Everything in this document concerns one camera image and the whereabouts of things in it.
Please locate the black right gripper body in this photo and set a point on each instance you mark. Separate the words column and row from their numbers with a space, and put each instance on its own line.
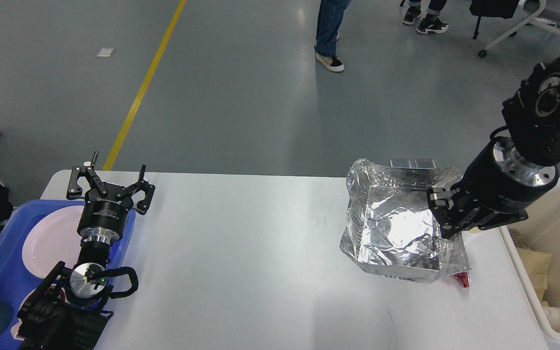
column 500, row 180

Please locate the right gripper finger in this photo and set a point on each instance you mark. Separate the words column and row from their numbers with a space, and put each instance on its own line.
column 495, row 220
column 450, row 220

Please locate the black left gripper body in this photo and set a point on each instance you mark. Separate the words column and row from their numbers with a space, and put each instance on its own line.
column 104, row 218

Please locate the pink plate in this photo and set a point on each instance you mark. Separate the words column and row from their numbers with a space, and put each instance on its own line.
column 53, row 239

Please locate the brown paper bag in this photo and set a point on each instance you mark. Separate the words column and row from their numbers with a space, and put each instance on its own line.
column 536, row 265

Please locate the crushed red soda can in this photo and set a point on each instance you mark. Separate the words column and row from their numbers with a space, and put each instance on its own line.
column 463, row 278

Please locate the aluminium foil tray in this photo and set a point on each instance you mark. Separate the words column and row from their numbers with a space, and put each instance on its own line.
column 390, row 230

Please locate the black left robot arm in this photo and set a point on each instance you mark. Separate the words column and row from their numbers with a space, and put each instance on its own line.
column 66, row 311

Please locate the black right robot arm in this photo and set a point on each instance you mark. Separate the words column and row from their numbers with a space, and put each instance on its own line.
column 532, row 116

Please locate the grey trash in bin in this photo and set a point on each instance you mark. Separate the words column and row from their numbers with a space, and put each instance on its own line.
column 518, row 240

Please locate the floor socket plate right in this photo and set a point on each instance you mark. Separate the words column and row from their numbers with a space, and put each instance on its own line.
column 425, row 164

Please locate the floor socket plate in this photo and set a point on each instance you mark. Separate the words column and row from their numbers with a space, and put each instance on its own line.
column 402, row 163
column 425, row 164

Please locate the floor socket plate left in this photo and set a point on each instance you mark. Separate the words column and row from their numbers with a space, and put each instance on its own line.
column 402, row 163

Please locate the white roll in bin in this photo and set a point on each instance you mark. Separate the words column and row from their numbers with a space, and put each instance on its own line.
column 552, row 314

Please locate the person in dark sneakers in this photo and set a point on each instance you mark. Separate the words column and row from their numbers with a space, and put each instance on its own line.
column 431, row 22

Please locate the white office chair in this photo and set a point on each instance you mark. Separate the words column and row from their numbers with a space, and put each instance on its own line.
column 544, row 14

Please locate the person in blue jeans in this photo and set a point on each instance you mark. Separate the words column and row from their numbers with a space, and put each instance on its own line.
column 329, row 19

